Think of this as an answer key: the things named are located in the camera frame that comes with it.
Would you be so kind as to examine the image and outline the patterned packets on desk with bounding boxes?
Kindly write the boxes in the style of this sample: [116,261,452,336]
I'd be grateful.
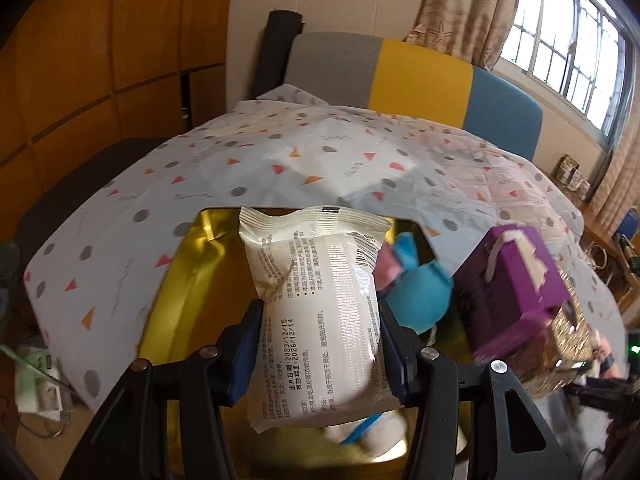
[556,154,592,197]

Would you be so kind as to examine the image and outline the grey yellow blue padded headboard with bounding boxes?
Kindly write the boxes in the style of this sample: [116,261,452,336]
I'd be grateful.
[282,31,545,161]

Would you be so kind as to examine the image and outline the gold glitter box lid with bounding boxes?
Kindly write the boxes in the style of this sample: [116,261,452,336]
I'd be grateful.
[520,265,601,398]

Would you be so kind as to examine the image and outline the beige patterned curtain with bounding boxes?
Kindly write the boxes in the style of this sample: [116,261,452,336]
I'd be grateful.
[404,0,528,72]

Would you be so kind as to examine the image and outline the window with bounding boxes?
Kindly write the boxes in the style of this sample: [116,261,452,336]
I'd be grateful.
[497,0,633,153]

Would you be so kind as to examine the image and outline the blue and white packet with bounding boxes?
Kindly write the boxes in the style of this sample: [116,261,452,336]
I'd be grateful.
[322,402,418,463]

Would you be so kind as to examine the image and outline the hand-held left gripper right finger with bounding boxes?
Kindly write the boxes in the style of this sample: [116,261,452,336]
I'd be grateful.
[378,300,583,480]

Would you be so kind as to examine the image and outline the white power strip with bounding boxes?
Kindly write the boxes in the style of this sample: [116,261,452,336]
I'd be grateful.
[14,344,68,418]

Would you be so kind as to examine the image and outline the purple box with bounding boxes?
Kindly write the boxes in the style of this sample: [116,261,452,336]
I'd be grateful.
[456,224,573,363]

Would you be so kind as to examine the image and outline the dark bed base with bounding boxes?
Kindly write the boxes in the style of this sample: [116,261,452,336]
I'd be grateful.
[12,136,173,271]

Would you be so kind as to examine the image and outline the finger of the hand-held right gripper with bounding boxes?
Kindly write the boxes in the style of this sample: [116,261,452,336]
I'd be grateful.
[569,374,626,411]

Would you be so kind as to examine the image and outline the black rolled mat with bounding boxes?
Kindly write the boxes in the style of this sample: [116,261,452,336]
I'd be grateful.
[251,9,307,102]

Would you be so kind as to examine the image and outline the blue plush toy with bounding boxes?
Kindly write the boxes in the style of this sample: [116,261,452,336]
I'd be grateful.
[375,231,455,333]

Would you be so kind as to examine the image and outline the wooden desk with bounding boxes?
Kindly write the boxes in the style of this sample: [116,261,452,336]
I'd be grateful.
[550,170,640,311]

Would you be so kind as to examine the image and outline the orange wooden wardrobe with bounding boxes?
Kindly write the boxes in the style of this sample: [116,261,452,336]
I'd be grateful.
[0,0,237,246]

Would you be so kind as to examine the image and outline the geometric print bedsheet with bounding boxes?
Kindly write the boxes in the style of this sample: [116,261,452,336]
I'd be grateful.
[22,85,628,411]

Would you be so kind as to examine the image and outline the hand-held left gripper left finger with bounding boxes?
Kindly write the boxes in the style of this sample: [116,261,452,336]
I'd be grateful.
[75,300,264,480]

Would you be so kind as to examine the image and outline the white plastic packet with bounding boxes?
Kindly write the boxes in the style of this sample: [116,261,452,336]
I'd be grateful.
[238,204,397,435]

